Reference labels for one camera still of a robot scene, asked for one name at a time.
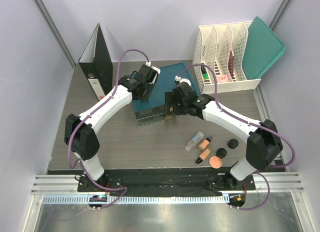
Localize white slotted cable duct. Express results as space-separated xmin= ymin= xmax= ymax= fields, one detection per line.
xmin=42 ymin=194 xmax=230 ymax=205

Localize dark red booklet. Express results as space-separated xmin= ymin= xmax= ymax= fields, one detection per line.
xmin=228 ymin=49 xmax=235 ymax=80

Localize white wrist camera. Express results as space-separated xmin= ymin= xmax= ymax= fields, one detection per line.
xmin=145 ymin=61 xmax=161 ymax=74
xmin=174 ymin=75 xmax=191 ymax=86

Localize orange round powder puff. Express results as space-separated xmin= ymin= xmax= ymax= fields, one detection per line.
xmin=209 ymin=156 xmax=223 ymax=169

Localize black lever arch binder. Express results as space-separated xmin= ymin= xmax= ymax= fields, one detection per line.
xmin=78 ymin=24 xmax=113 ymax=100

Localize green black marker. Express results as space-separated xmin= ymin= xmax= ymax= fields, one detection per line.
xmin=200 ymin=66 xmax=210 ymax=82

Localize white mesh file organizer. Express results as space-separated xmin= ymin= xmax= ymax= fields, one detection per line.
xmin=192 ymin=21 xmax=261 ymax=94

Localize clear makeup remover bottle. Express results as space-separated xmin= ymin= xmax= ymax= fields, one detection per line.
xmin=185 ymin=131 xmax=205 ymax=152

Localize pink sticky notes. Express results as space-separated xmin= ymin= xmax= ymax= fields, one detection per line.
xmin=216 ymin=75 xmax=232 ymax=83

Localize teal makeup drawer organizer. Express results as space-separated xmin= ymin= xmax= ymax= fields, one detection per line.
xmin=132 ymin=62 xmax=187 ymax=127

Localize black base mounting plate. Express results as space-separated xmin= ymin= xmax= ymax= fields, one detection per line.
xmin=76 ymin=168 xmax=256 ymax=196

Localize teal folder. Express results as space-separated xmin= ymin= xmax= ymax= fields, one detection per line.
xmin=242 ymin=16 xmax=286 ymax=80

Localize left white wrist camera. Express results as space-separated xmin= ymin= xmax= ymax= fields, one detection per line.
xmin=145 ymin=61 xmax=161 ymax=74

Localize beige foundation bottle black cap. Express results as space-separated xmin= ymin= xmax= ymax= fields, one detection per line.
xmin=195 ymin=149 xmax=211 ymax=164

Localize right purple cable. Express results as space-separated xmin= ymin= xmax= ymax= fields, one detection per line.
xmin=176 ymin=64 xmax=296 ymax=211

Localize beige foundation bottle grey cap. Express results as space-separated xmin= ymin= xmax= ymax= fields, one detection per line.
xmin=198 ymin=135 xmax=213 ymax=151

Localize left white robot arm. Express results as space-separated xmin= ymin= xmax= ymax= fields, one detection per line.
xmin=64 ymin=62 xmax=161 ymax=192

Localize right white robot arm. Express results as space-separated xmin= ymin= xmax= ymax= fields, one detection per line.
xmin=165 ymin=82 xmax=283 ymax=190

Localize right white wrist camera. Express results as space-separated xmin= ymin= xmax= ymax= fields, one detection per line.
xmin=174 ymin=75 xmax=191 ymax=86

